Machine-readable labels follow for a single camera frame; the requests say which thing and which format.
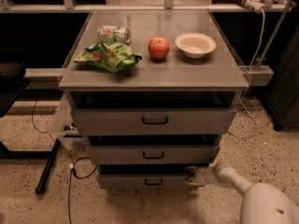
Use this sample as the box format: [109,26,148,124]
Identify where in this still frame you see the white paper bowl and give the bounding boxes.
[175,33,217,59]

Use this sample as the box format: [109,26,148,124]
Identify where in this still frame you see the dark cabinet at right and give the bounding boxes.
[265,26,299,131]

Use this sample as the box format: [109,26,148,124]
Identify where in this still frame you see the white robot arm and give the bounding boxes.
[185,161,299,224]

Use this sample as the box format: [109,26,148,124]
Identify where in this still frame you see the grey top drawer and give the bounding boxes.
[69,91,236,135]

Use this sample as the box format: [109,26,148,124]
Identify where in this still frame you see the grey drawer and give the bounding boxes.
[87,134,219,165]
[69,91,236,135]
[95,163,209,190]

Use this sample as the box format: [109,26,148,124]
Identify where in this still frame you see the red apple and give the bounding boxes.
[148,36,170,60]

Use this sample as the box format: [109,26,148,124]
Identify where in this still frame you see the black table leg frame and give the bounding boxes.
[0,139,61,195]

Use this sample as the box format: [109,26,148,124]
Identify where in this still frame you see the black floor cable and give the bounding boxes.
[30,97,98,224]

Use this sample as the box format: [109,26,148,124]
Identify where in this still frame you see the green chip bag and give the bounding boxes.
[74,40,142,73]

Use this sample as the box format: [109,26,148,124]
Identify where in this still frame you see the grey bottom drawer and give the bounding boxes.
[95,163,209,190]

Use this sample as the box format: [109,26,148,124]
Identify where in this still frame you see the grey drawer cabinet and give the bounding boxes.
[58,8,249,189]

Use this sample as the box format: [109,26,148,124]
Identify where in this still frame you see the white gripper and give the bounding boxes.
[184,166,217,186]

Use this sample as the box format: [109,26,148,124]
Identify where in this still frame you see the grey middle drawer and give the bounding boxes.
[87,134,219,165]

